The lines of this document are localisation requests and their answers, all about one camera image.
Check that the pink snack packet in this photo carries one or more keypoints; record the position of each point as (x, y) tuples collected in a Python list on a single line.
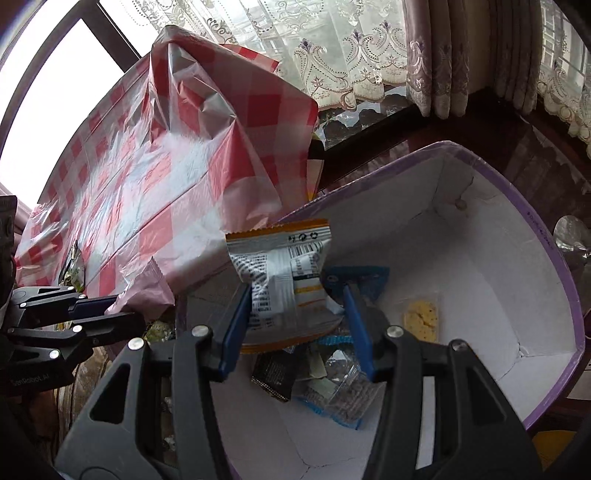
[(148, 294)]

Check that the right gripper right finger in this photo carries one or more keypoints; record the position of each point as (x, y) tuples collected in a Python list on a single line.
[(478, 435)]

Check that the red white checkered tablecloth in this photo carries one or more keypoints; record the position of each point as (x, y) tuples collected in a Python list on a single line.
[(195, 141)]

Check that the white lace curtain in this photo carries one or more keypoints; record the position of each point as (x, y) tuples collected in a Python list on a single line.
[(346, 53)]

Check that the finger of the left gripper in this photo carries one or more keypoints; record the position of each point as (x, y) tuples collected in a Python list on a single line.
[(69, 299), (87, 329)]

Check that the clear yellow cake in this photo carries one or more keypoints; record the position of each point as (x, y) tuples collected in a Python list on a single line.
[(421, 317)]

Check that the black chocolate bar wrapper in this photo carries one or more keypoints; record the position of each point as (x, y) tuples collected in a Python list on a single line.
[(276, 371)]

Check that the pink curtain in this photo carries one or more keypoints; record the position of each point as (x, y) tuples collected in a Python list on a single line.
[(439, 54)]

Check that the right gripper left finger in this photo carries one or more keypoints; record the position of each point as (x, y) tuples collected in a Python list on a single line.
[(205, 354)]

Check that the striped plush sofa cover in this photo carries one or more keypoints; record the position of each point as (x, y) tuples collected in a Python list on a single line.
[(113, 422)]

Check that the white purple storage box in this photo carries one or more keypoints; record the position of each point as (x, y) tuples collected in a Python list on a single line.
[(450, 227)]

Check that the white orange snack packet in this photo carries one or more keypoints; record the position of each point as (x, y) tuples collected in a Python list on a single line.
[(283, 266)]

